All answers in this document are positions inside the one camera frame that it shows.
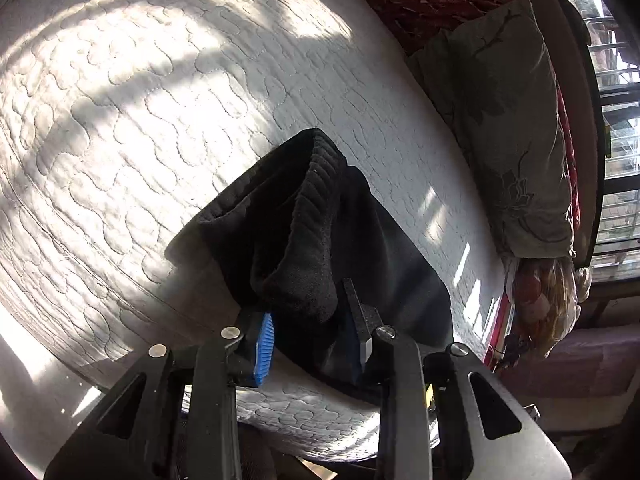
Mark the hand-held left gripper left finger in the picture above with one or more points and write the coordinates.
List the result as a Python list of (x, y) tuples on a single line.
[(263, 351)]

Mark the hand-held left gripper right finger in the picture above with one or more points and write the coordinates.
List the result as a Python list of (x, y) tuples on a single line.
[(357, 346)]

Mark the black pants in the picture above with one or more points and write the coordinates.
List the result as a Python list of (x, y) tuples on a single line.
[(320, 240)]

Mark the clear plastic bag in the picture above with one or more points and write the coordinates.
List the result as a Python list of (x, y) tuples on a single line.
[(542, 295)]

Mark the pink cloth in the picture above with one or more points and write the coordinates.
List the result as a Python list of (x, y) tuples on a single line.
[(585, 360)]

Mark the white quilted mattress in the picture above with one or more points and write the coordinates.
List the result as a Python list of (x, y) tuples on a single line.
[(165, 125)]

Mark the grey floral pillow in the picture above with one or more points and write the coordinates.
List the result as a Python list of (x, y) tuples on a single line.
[(500, 125)]

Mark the window with metal grille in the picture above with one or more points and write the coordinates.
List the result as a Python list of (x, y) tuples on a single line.
[(617, 110)]

